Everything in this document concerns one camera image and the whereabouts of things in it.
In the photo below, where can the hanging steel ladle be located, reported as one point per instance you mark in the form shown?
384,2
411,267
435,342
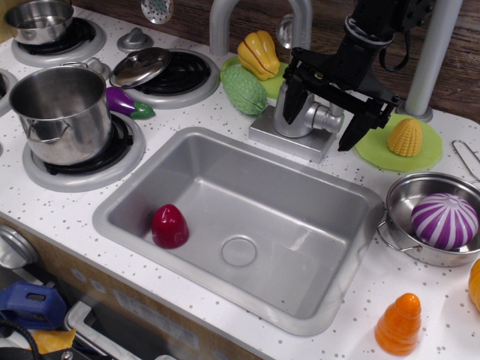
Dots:
284,31

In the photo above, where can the silver toy sink basin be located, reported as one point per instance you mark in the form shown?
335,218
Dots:
281,240

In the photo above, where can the wire utensil handle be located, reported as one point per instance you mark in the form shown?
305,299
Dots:
468,157

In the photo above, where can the small steel pot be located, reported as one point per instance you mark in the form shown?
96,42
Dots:
39,22

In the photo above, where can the green plate under corn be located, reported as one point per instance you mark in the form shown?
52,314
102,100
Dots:
374,149

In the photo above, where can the steel pot lid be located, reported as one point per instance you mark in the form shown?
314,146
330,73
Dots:
139,67

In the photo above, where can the silver oven knob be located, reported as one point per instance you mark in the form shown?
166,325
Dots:
16,251

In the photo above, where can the yellow toy corn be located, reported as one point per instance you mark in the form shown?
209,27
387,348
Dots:
406,139

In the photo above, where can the orange toy at edge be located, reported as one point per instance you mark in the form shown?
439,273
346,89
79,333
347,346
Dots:
474,284

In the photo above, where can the purple striped toy onion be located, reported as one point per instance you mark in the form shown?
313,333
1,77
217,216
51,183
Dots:
444,221

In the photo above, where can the hanging steel strainer spoon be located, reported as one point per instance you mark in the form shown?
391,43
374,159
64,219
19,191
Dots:
158,12

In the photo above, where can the back left stove burner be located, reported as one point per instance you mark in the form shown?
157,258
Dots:
82,40

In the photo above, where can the yellow cloth piece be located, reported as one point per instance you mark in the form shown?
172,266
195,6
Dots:
50,341

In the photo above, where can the yellow toy bell pepper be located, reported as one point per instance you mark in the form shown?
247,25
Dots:
257,53

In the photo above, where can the red toy pepper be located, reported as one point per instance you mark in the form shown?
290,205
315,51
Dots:
169,228

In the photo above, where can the large steel pot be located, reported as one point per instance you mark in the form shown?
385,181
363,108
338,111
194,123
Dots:
64,113

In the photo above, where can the grey vertical post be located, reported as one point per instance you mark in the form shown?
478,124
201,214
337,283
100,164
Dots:
436,42

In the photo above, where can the silver faucet lever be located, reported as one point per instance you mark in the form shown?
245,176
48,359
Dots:
335,110

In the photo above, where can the silver toy faucet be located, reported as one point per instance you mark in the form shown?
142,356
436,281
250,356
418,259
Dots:
314,128

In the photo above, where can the purple toy eggplant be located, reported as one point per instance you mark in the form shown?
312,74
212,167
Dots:
118,101

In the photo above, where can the front left stove burner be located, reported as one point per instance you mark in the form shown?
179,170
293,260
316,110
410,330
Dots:
123,155

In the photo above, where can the grey stove knob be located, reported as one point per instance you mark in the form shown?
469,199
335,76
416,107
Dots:
133,41

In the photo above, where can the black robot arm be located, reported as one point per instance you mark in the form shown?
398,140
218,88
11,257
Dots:
399,16

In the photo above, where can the steel pan with handles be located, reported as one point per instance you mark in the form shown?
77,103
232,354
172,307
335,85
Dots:
396,230

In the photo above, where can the green toy bitter gourd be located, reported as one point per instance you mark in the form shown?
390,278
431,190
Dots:
244,90

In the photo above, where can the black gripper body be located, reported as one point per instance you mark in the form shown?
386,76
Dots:
346,77

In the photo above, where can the middle stove burner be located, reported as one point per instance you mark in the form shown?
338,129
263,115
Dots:
189,78

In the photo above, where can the green plate behind faucet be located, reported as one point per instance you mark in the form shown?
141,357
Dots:
272,85

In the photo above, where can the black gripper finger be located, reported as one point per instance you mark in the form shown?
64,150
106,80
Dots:
295,97
355,131

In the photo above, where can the orange toy carrot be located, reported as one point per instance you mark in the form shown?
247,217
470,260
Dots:
397,330

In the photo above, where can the stove burner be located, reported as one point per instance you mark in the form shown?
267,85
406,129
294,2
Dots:
123,155
82,40
189,78

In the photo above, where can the blue clamp tool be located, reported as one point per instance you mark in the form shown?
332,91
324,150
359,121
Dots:
33,306

